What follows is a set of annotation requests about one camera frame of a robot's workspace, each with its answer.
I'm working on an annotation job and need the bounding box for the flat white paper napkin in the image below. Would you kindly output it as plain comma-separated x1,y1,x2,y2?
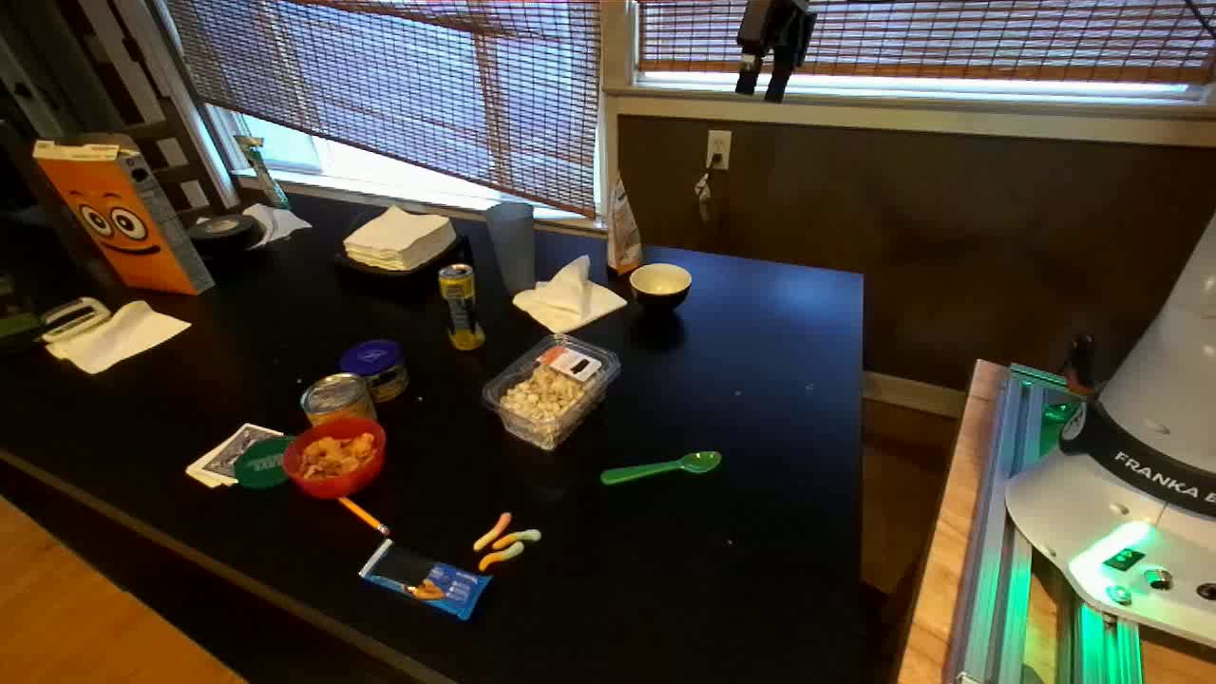
42,295,194,381

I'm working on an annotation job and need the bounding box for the white wall outlet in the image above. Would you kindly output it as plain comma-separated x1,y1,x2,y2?
702,124,737,174

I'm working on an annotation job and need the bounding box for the white printed card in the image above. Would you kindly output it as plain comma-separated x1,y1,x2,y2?
183,419,288,494

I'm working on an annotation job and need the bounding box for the black round dish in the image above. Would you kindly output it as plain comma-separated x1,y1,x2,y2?
186,208,267,251

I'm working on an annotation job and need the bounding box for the black bowl with white inside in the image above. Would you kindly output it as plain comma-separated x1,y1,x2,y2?
626,258,701,314

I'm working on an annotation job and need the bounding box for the orange stick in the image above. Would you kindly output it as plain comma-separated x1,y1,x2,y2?
336,494,394,541

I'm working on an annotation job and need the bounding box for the green spray bottle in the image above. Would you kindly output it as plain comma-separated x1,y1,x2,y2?
233,131,294,213

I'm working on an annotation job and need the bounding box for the white foam takeout box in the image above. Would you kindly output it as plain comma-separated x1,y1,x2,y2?
343,205,460,277

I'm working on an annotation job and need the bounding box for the crumpled white tissue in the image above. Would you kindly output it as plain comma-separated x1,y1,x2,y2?
508,251,632,338

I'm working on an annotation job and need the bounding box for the yellow orange gummy worm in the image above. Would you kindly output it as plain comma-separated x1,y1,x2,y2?
476,543,528,579

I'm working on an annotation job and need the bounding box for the silver tin can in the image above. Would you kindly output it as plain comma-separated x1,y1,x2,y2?
297,369,380,429

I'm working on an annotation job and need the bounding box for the clear plastic cup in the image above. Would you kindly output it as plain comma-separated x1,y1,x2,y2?
484,199,542,295

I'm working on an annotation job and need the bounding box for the green round lid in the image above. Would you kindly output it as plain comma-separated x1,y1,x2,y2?
233,435,297,494

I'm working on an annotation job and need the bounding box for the small yellow bottle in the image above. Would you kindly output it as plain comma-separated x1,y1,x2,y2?
438,258,489,356

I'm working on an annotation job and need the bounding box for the clear red-tinted bowl with snacks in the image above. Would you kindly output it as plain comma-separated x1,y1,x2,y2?
278,416,393,503

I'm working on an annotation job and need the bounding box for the wide bamboo window blind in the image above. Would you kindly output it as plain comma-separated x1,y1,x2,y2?
164,0,603,220

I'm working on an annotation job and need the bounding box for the clear plastic food container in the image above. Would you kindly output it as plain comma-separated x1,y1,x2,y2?
478,332,623,456

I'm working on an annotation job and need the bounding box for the green plastic spoon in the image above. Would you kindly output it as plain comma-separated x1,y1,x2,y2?
597,448,726,489

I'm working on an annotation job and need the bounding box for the green white gummy worm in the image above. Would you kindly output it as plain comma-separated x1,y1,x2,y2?
489,524,546,556

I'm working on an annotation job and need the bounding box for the blue printed card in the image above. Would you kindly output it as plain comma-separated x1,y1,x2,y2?
359,537,493,623

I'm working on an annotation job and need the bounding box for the orange cereal box with face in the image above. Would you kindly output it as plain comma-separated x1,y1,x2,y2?
29,132,221,302

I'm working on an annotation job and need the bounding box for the rumpled white napkin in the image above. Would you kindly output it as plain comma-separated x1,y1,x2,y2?
238,199,317,251

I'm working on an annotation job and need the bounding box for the small white device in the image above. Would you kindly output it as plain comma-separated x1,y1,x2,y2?
39,291,115,343

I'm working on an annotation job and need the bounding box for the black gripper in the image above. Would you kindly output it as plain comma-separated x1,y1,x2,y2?
732,0,822,108

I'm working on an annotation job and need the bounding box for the jar with blue lid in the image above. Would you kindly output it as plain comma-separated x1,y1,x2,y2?
336,333,413,407

